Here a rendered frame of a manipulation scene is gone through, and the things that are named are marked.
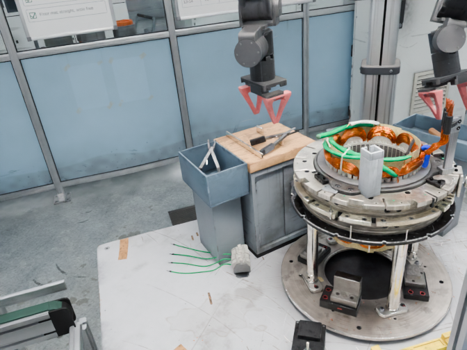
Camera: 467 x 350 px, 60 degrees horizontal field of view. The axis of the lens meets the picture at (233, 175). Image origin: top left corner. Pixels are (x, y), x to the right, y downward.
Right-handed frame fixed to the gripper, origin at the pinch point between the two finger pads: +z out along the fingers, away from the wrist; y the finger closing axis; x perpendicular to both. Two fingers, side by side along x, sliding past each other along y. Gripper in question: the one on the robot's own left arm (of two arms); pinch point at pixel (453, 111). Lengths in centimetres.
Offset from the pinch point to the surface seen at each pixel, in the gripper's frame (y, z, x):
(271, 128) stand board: -40.1, -6.1, 20.0
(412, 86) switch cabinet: 108, 14, 185
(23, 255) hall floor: -174, 44, 163
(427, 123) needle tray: 0.4, 3.7, 11.4
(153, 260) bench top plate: -82, 20, 19
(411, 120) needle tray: -3.0, 1.9, 13.5
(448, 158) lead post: -18.9, 3.4, -22.2
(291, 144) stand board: -38.8, -2.2, 8.5
